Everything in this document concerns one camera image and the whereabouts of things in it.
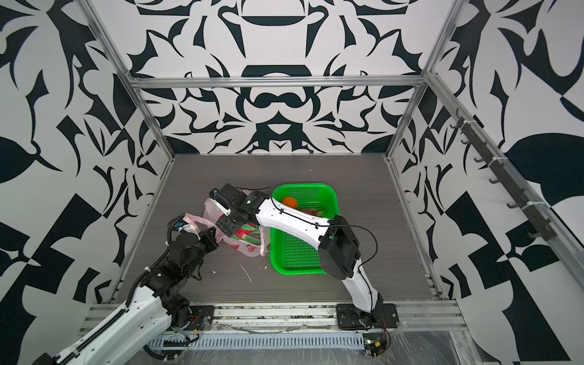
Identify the pink plastic bag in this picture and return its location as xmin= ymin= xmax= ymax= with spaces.
xmin=182 ymin=199 xmax=269 ymax=257

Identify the orange fruit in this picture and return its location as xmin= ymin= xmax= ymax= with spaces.
xmin=282 ymin=197 xmax=299 ymax=209

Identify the green plastic basket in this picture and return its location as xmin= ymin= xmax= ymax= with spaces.
xmin=270 ymin=183 xmax=340 ymax=276

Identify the pink dragon fruit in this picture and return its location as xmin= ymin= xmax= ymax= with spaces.
xmin=301 ymin=208 xmax=326 ymax=217
xmin=233 ymin=224 xmax=262 ymax=246

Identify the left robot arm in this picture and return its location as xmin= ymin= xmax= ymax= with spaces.
xmin=34 ymin=227 xmax=218 ymax=364

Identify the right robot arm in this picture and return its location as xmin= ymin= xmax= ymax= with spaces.
xmin=209 ymin=184 xmax=383 ymax=327

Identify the small circuit board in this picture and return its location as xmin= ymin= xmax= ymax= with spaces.
xmin=363 ymin=332 xmax=392 ymax=358

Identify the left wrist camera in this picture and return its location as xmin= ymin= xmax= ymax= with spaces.
xmin=173 ymin=219 xmax=200 ymax=237

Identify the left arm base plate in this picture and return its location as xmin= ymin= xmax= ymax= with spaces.
xmin=182 ymin=305 xmax=215 ymax=331

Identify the white slotted cable duct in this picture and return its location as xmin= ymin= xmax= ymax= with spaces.
xmin=148 ymin=332 xmax=365 ymax=351

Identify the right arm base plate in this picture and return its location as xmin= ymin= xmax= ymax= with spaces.
xmin=335 ymin=304 xmax=400 ymax=331

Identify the black wall hook rail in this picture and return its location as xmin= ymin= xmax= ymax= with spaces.
xmin=452 ymin=115 xmax=558 ymax=241

